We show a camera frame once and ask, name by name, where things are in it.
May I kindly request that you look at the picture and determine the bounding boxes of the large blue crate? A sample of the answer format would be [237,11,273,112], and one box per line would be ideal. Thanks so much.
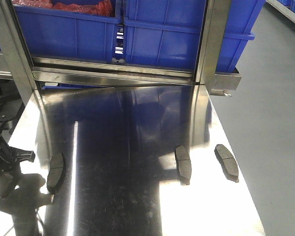
[122,19,256,73]
[122,0,266,35]

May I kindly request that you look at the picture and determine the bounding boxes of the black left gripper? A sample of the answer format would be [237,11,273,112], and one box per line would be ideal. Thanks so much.
[0,134,35,197]

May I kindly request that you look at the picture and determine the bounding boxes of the metal shelving unit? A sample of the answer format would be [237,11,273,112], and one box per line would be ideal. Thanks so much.
[266,0,295,24]

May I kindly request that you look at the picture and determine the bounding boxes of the steel rack frame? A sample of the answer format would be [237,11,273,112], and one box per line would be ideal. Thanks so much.
[0,0,231,103]

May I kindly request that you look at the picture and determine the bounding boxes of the large blue crate upper right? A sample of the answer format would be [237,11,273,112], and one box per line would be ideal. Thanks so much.
[122,0,266,35]

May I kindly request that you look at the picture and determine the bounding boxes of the brake pad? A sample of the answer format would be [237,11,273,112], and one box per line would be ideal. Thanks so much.
[46,152,65,194]
[214,144,239,183]
[175,146,192,185]

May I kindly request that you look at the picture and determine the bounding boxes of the blue crate left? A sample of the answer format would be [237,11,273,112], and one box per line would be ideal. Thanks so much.
[14,0,122,62]

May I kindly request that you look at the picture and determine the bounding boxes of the large blue crate lower right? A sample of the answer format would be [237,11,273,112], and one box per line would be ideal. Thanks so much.
[122,19,256,73]

